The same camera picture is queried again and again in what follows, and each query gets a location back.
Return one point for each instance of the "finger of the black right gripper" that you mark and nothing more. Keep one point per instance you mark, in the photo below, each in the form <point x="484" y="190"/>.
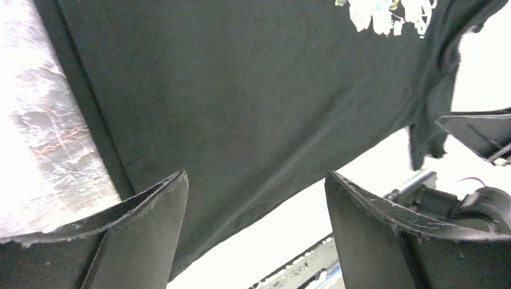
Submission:
<point x="485" y="133"/>

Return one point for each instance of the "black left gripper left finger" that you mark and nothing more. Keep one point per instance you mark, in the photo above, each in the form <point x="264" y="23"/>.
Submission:
<point x="129" y="245"/>

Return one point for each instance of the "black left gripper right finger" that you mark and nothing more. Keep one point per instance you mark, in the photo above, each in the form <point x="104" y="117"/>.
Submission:
<point x="381" y="244"/>

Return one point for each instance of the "black floral t-shirt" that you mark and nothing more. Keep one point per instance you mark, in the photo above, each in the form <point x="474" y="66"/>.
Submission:
<point x="255" y="100"/>

